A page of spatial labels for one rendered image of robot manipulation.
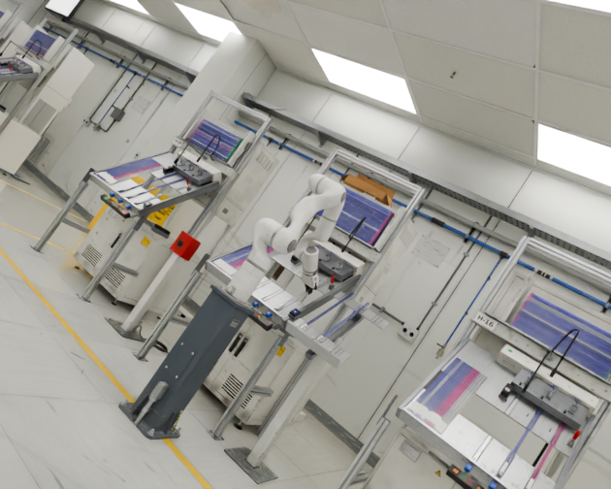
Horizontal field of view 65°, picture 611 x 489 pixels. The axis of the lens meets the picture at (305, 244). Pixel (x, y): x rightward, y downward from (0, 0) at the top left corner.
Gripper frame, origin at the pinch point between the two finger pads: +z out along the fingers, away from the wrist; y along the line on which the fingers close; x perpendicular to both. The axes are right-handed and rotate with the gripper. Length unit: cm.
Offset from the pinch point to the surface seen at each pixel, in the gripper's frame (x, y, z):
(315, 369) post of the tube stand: 34, -37, 8
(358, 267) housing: -37.4, -8.0, 0.2
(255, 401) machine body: 52, -7, 52
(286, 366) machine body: 28.8, -10.1, 37.4
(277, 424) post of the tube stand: 62, -37, 30
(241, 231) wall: -114, 205, 132
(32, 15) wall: -195, 871, 48
